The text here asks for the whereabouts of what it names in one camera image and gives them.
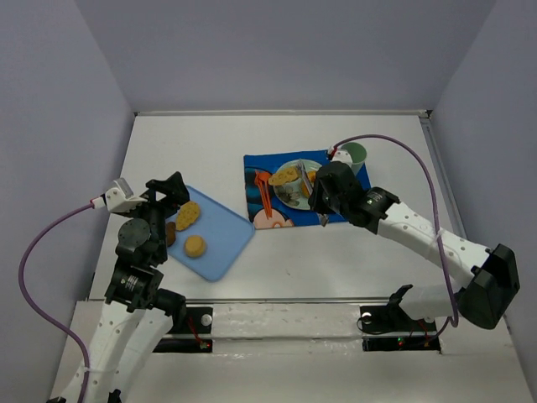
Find dark brown bread roll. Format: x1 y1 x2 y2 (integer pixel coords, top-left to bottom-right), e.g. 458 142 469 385
165 222 176 247

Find orange plastic spoon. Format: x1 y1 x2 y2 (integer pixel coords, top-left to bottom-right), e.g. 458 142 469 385
256 170 274 218

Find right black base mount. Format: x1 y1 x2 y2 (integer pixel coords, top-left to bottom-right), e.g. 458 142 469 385
357 306 441 353

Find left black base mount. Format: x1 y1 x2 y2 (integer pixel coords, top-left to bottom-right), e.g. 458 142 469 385
154 306 214 353

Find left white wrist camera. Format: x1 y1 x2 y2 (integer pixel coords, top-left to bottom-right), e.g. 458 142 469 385
104 178 147 213

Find light blue tray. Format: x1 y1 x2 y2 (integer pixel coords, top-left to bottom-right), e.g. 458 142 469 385
168 186 255 282

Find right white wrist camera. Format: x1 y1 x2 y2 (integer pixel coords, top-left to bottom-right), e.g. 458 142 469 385
326 146 353 166

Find small round bun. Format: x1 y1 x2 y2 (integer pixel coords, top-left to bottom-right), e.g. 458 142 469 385
184 235 207 259

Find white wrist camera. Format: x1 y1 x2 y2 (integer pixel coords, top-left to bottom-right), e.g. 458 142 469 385
326 146 353 166
104 178 147 213

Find orange plastic fork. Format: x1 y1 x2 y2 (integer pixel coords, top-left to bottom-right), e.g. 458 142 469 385
254 169 274 218

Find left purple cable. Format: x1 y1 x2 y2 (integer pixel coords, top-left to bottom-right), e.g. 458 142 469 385
18 196 106 403

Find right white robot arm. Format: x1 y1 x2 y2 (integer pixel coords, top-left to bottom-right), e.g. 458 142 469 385
309 161 520 330

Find oval flat bread slice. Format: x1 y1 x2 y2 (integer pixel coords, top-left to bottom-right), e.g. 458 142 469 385
175 201 201 232

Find seeded bread slice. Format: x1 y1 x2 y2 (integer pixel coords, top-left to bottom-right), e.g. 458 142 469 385
268 165 299 186

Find light green cup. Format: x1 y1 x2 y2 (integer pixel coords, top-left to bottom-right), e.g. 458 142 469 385
338 142 368 175

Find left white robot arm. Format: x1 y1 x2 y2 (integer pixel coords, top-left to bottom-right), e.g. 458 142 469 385
55 172 190 402

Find blue patterned cloth mat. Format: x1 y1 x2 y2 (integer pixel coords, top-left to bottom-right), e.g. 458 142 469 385
243 147 381 230

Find metal tongs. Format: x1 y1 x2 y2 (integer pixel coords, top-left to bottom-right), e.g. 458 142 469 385
297 160 329 227

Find light green plate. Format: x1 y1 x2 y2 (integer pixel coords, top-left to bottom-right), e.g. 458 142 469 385
271 159 321 211

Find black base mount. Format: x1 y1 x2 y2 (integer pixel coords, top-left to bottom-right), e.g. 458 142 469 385
357 306 441 353
154 306 214 353

